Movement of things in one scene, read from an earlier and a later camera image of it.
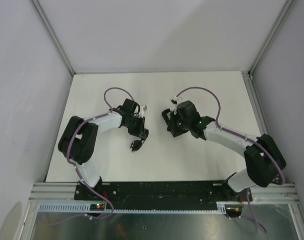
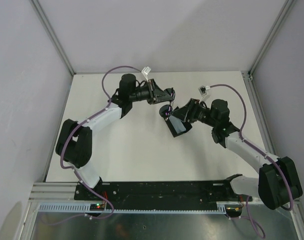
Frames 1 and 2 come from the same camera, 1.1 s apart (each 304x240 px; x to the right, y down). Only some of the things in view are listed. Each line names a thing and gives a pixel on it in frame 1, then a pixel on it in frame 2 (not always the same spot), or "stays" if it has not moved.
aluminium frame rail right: [255, 102] stays
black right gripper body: [183, 123] to [199, 113]
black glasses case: [171, 121] stays
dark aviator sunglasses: [136, 145] to [166, 110]
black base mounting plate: [159, 191] stays
